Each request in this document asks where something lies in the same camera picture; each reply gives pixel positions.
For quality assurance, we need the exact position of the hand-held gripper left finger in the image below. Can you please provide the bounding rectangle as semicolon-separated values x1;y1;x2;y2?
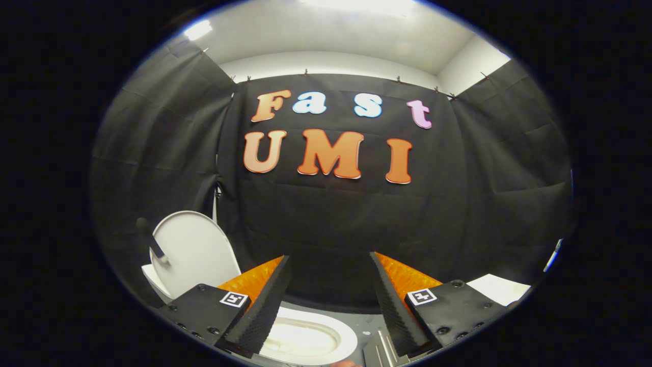
158;255;292;358

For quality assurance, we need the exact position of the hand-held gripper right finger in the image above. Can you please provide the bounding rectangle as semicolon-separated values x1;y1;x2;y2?
369;251;511;358

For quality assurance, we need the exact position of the white toilet lid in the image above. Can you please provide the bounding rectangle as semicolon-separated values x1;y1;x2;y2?
150;211;242;300

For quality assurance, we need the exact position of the white toilet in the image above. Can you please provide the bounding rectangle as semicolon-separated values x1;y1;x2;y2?
141;263;359;366

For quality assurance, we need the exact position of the black backdrop cloth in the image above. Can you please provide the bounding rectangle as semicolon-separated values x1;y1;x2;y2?
89;36;574;314

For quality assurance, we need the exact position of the white drawer cabinet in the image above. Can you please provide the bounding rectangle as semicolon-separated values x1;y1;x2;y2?
363;274;531;366

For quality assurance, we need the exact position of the small ceiling light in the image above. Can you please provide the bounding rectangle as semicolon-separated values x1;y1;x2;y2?
183;20;212;41

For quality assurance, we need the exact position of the large ceiling light panel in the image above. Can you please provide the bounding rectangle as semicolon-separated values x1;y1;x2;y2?
306;0;418;16

